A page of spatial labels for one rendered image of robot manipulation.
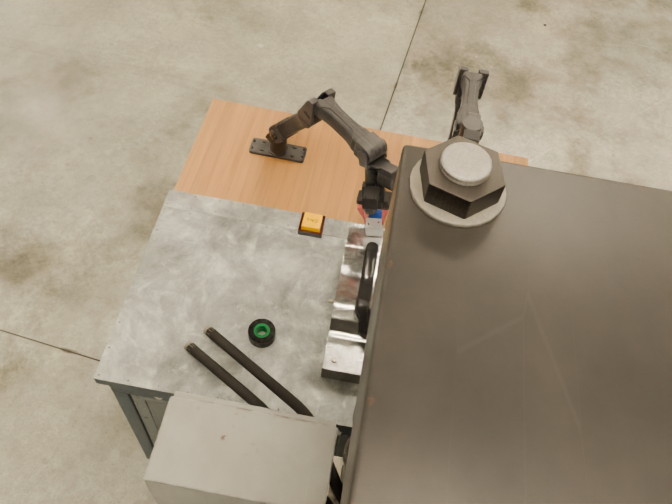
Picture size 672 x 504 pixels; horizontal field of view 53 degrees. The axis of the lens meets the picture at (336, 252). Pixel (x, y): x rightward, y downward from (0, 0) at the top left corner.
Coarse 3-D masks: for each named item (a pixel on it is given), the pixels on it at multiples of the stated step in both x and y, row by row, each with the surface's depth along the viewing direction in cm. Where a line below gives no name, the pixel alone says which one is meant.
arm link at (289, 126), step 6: (294, 114) 216; (282, 120) 228; (288, 120) 218; (294, 120) 215; (318, 120) 206; (276, 126) 225; (282, 126) 223; (288, 126) 220; (294, 126) 217; (300, 126) 214; (276, 132) 227; (282, 132) 225; (288, 132) 222; (294, 132) 220; (282, 138) 227
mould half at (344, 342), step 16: (352, 224) 214; (352, 240) 211; (368, 240) 211; (352, 256) 208; (352, 272) 205; (352, 288) 199; (336, 304) 192; (352, 304) 193; (336, 320) 191; (352, 320) 190; (336, 336) 195; (352, 336) 195; (336, 352) 192; (352, 352) 192; (336, 368) 189; (352, 368) 189
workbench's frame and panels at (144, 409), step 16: (112, 384) 190; (128, 400) 205; (144, 400) 204; (160, 400) 202; (128, 416) 217; (144, 416) 216; (160, 416) 214; (144, 432) 228; (144, 448) 243; (336, 448) 210
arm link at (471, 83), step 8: (464, 72) 208; (472, 72) 207; (480, 72) 207; (488, 72) 207; (456, 80) 213; (464, 80) 206; (472, 80) 205; (480, 80) 206; (456, 88) 214; (464, 88) 204; (472, 88) 203; (480, 88) 214; (464, 96) 202; (472, 96) 202; (480, 96) 215; (464, 104) 200; (472, 104) 200; (464, 112) 198; (472, 112) 198; (456, 128) 196
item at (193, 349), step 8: (192, 344) 193; (192, 352) 192; (200, 352) 191; (200, 360) 190; (208, 360) 189; (208, 368) 189; (216, 368) 188; (224, 376) 186; (232, 376) 186; (232, 384) 184; (240, 384) 184; (240, 392) 182; (248, 392) 182; (248, 400) 181
